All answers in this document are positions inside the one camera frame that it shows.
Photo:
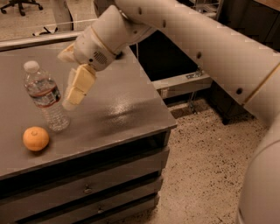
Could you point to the dark cabinet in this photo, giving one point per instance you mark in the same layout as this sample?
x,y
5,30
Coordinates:
x,y
258,21

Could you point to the clear plastic water bottle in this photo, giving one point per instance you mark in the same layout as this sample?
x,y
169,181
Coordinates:
x,y
45,94

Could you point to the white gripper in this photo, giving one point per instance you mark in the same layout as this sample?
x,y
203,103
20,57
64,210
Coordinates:
x,y
91,50

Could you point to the grey drawer cabinet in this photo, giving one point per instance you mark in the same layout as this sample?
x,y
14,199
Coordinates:
x,y
61,185

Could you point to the black office chair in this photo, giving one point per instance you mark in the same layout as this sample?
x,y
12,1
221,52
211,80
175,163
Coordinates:
x,y
20,4

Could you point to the orange fruit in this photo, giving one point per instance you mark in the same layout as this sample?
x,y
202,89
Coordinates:
x,y
35,138

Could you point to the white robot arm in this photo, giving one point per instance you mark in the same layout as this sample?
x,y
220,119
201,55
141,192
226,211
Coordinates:
x,y
247,70

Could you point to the grey metal rail frame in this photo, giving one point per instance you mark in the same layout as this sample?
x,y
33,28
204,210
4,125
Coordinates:
x,y
180,83

